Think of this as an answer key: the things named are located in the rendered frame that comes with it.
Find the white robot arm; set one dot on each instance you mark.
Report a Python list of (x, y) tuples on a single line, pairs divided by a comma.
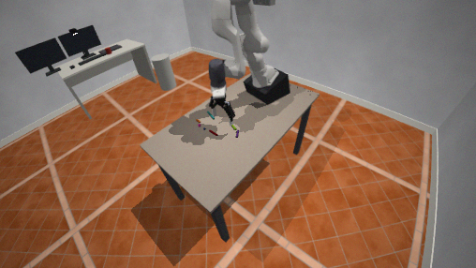
[(253, 45)]

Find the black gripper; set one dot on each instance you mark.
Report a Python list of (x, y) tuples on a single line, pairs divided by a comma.
[(222, 102)]

